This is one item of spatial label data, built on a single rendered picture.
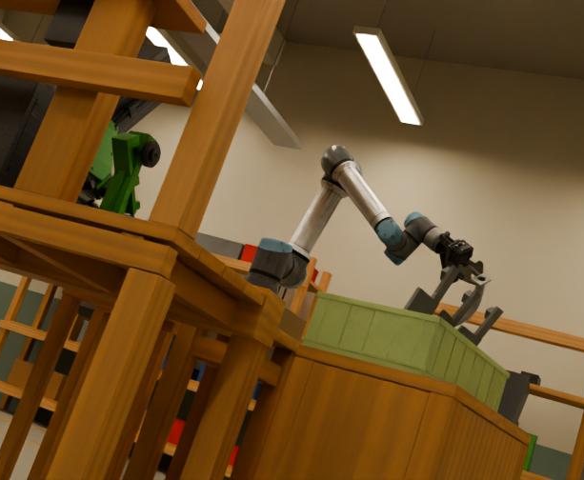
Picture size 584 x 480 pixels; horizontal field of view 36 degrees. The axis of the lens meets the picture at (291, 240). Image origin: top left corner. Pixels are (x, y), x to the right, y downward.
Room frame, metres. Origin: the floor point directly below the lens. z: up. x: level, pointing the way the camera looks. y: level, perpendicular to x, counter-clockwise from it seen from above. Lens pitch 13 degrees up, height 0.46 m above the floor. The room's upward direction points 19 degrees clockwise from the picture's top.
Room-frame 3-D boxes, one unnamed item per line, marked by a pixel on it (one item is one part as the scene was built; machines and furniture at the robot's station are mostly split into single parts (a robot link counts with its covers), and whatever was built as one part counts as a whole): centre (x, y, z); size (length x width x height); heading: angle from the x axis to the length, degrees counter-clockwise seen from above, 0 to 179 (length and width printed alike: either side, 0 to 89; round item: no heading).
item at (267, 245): (3.10, 0.04, 1.10); 0.13 x 0.12 x 0.14; 153
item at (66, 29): (2.49, 0.77, 1.42); 0.17 x 0.12 x 0.15; 64
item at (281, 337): (3.10, 0.05, 0.83); 0.32 x 0.32 x 0.04; 60
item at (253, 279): (3.10, 0.05, 0.98); 0.15 x 0.15 x 0.10
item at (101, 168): (2.75, 0.68, 1.17); 0.13 x 0.12 x 0.20; 64
